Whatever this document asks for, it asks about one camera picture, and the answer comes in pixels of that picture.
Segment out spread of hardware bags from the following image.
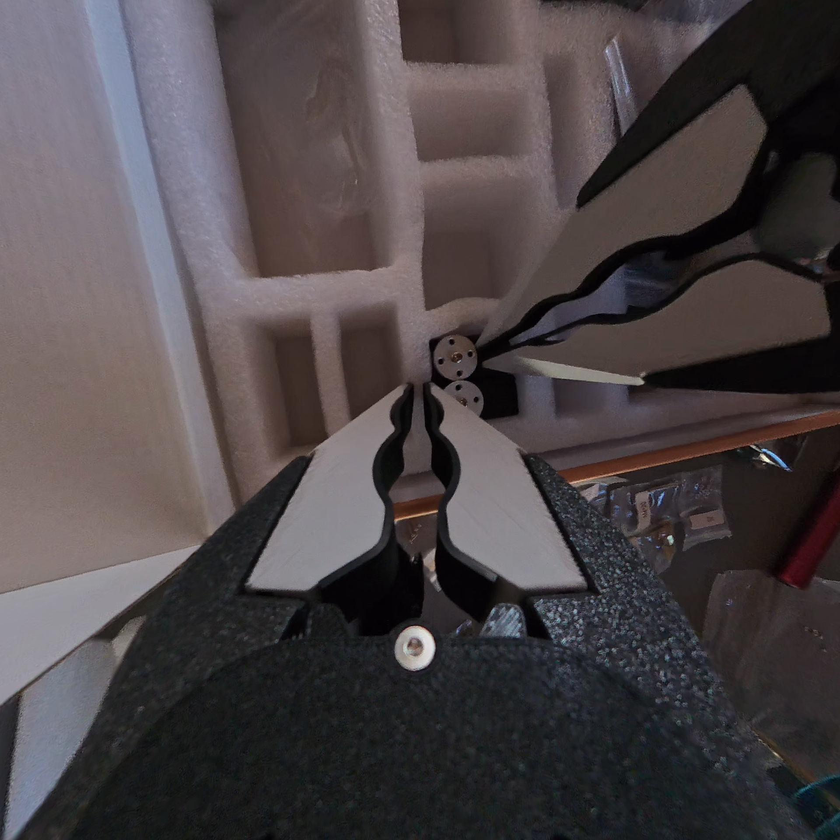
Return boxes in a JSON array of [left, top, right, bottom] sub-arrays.
[[584, 462, 732, 552]]

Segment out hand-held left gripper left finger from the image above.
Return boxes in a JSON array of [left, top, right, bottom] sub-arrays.
[[245, 384, 414, 598]]

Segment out grey desk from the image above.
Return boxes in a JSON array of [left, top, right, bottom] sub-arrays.
[[0, 420, 840, 840]]

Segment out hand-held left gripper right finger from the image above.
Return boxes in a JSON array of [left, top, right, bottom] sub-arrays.
[[422, 384, 588, 597]]

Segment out white foam insert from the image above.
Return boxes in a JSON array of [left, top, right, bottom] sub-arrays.
[[121, 0, 840, 500]]

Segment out red pen screwdriver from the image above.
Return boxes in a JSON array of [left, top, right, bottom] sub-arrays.
[[777, 472, 840, 588]]

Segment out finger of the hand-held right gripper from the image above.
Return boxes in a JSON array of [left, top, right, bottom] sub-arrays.
[[479, 84, 770, 349], [481, 256, 831, 388]]

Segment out large clear plastic bag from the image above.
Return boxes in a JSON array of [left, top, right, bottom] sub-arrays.
[[705, 567, 840, 775]]

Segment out orange and white cardboard box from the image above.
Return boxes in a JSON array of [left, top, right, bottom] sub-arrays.
[[0, 0, 840, 710]]

